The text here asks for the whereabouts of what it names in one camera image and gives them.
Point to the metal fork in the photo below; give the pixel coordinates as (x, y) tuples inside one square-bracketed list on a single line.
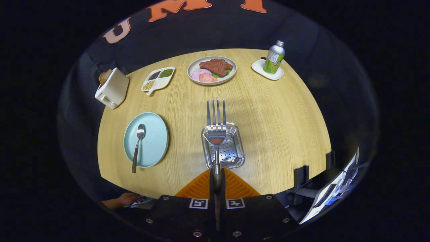
[(216, 134)]

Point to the perforated metal tray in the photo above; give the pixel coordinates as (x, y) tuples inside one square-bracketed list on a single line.
[(231, 151)]

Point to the grey printed packet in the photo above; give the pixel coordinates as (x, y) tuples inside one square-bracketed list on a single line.
[(142, 201)]

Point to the pale pink ham slice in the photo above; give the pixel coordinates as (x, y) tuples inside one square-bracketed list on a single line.
[(198, 74)]

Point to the pile of dark beans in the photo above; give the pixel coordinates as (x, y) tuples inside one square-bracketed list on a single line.
[(154, 75)]

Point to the black table clamp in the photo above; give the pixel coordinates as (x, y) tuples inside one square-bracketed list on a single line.
[(301, 176), (330, 159)]

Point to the green lettuce leaf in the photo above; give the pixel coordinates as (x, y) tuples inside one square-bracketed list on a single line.
[(227, 72)]

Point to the pile of green beans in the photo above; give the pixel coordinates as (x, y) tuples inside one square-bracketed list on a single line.
[(166, 73)]

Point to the light blue round plate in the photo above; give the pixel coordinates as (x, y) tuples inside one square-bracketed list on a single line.
[(154, 141)]

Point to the brown grilled steak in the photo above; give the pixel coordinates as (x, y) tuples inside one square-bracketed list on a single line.
[(216, 66)]

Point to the cream white toaster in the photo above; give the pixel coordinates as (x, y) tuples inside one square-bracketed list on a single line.
[(112, 89)]

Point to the pile of yellow soybeans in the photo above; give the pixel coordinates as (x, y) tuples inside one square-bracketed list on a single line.
[(148, 85)]

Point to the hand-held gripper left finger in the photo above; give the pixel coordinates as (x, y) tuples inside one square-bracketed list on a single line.
[(181, 215)]

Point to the toasted bread slice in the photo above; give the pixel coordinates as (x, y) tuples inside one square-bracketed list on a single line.
[(104, 76)]

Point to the salmon pink ham slice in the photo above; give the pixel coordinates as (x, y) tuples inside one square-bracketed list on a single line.
[(208, 78)]

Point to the white divided tray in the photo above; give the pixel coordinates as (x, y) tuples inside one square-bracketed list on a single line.
[(164, 82)]

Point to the small white square tray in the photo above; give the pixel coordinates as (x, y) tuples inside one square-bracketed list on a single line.
[(258, 67)]

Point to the silver bottle with green label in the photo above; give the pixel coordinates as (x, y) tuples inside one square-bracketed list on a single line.
[(273, 58)]

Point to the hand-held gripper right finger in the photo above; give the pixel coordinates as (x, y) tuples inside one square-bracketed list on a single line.
[(255, 215)]

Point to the round white food plate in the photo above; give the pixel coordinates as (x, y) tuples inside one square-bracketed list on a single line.
[(231, 65)]

